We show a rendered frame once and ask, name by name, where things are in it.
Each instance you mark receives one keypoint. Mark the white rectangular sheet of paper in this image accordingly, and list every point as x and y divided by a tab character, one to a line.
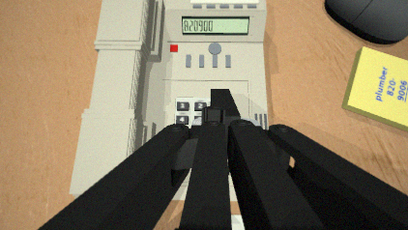
237	222

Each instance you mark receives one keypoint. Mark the grey computer mouse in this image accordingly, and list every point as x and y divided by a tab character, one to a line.
376	21

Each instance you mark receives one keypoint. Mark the beige desk phone body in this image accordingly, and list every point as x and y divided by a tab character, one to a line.
202	45

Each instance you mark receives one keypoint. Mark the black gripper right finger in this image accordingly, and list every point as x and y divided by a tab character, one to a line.
327	192

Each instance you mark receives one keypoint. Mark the beige telephone handset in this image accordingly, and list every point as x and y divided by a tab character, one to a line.
112	127

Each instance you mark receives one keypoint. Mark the yellow sticky note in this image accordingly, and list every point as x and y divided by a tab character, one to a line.
378	88

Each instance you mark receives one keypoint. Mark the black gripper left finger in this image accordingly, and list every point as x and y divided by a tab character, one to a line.
135	194

